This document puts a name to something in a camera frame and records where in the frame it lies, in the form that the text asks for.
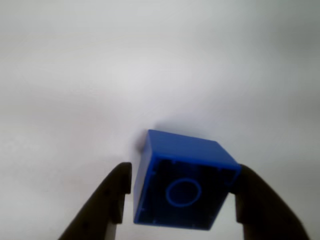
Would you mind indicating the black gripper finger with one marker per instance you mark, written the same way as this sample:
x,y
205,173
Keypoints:
x,y
100,212
265,215

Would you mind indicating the blue lego brick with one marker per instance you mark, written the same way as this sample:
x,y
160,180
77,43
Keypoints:
x,y
185,150

